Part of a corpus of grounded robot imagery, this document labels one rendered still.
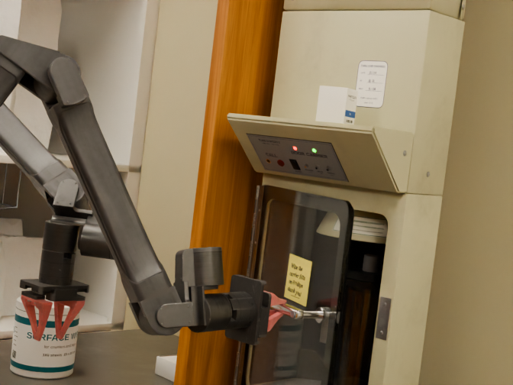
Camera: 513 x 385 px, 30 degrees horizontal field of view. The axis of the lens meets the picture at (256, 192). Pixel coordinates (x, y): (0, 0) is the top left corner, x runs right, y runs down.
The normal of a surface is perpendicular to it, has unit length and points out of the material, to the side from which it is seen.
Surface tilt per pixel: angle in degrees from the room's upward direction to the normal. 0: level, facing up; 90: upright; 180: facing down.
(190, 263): 77
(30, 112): 93
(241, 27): 90
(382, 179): 135
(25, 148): 56
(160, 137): 90
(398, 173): 90
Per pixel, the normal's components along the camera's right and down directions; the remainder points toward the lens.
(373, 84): -0.67, -0.04
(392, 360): 0.73, 0.12
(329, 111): -0.43, 0.00
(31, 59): 0.39, -0.13
